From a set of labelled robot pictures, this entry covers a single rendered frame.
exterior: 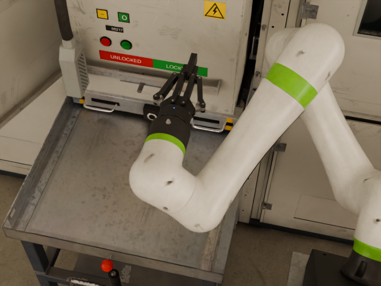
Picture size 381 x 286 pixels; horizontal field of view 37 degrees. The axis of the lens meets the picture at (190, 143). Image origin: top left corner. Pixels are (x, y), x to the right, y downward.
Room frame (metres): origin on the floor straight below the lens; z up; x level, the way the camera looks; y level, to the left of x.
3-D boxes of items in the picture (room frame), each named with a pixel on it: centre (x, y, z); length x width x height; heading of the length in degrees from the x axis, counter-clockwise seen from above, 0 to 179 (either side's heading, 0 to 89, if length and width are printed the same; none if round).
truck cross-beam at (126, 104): (1.20, 0.11, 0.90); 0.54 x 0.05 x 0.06; 78
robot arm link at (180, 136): (0.80, 0.05, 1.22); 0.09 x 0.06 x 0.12; 78
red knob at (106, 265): (0.70, 0.21, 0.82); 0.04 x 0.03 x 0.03; 168
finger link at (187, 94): (0.94, 0.01, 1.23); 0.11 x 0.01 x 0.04; 167
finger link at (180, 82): (0.94, 0.03, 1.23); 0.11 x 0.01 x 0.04; 170
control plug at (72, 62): (1.16, 0.33, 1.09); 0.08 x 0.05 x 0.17; 168
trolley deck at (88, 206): (1.05, 0.14, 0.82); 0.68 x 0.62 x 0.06; 168
